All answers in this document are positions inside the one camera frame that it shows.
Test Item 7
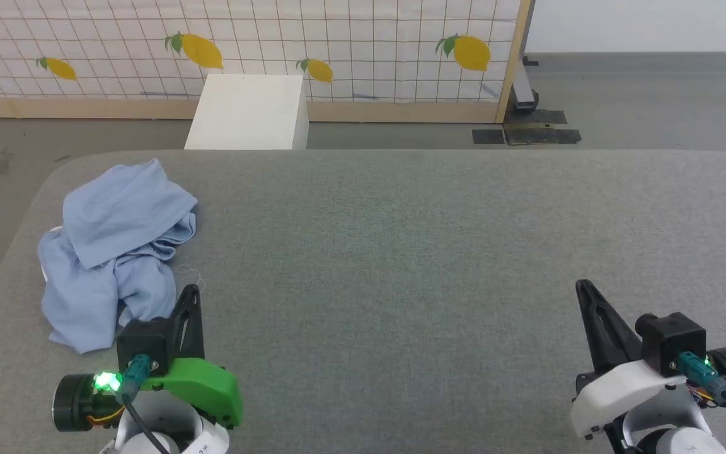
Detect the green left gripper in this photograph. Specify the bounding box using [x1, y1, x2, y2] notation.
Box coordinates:
[52, 284, 245, 433]

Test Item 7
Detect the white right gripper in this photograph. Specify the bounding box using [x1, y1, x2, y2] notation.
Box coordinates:
[568, 279, 726, 440]

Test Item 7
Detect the light blue polo shirt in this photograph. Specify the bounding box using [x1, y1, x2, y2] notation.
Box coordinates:
[37, 158, 199, 354]

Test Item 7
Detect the thin white loose thread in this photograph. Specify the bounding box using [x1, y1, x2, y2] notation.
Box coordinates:
[177, 267, 207, 294]

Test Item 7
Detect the white rectangular box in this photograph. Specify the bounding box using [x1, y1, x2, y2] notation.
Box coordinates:
[184, 74, 309, 151]

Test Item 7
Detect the lemon print partition screen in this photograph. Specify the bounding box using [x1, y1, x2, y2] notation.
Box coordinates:
[0, 0, 533, 124]

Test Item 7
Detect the white paper cable label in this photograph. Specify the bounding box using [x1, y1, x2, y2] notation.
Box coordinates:
[181, 428, 230, 454]

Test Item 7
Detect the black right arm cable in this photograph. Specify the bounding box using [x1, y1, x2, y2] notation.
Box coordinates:
[677, 351, 726, 440]

